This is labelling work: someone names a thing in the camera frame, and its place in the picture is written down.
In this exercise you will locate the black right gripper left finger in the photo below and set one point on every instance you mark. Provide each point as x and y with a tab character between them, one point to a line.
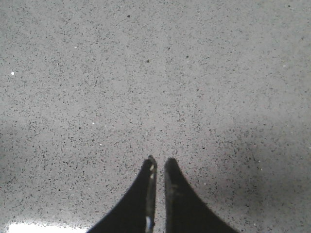
135	212

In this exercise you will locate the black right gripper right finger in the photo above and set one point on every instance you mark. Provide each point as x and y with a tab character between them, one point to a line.
185	211

